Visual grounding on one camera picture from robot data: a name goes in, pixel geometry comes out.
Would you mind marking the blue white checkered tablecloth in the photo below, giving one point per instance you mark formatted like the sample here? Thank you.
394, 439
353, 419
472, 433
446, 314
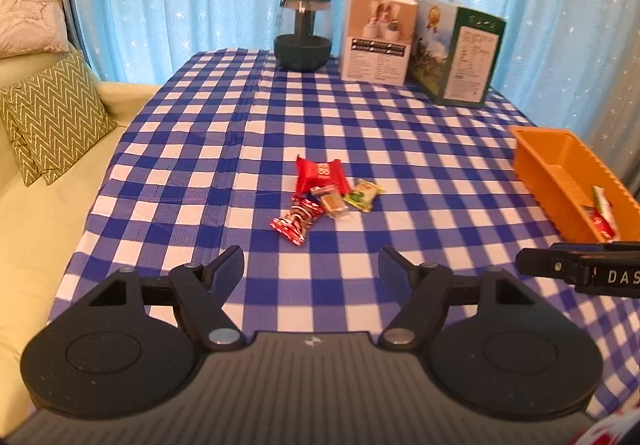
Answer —
225, 125

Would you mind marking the dark green glass humidifier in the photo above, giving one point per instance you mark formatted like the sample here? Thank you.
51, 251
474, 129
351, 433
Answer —
302, 45

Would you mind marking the white green snack packet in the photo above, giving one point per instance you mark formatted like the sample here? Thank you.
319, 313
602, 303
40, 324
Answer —
598, 200

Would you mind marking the small brown clear candy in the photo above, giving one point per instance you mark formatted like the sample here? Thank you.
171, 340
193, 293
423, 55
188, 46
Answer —
331, 201

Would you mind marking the red snack packet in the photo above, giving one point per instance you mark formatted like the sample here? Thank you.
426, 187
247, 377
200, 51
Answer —
602, 226
320, 172

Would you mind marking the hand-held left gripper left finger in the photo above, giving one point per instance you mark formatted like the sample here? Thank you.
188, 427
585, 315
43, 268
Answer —
227, 270

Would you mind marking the pink cushion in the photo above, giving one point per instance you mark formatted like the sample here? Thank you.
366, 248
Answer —
30, 22

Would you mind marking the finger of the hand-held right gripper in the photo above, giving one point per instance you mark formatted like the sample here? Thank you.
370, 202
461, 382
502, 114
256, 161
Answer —
600, 246
545, 262

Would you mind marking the white cardboard box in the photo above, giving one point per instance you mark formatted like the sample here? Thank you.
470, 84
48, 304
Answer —
380, 45

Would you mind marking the red silver candy packet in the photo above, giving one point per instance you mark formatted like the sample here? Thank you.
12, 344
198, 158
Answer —
297, 220

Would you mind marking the orange plastic tray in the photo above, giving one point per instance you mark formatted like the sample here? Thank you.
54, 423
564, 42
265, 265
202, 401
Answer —
555, 175

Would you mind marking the small green candy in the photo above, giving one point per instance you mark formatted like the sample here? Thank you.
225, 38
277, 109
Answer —
364, 194

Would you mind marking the green zigzag pillow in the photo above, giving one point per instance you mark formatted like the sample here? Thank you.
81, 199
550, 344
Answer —
20, 155
65, 115

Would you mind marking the red white patterned cloth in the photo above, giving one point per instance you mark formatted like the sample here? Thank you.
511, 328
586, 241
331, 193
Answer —
612, 432

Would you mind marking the pale yellow sofa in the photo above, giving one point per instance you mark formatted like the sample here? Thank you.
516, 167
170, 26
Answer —
40, 250

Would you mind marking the grey curtain with lace trim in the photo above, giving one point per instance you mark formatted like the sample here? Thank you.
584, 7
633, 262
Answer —
617, 125

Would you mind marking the green cardboard box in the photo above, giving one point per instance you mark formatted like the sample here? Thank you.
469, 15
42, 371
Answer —
460, 60

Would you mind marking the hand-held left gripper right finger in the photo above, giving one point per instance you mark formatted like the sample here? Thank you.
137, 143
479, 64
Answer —
395, 270

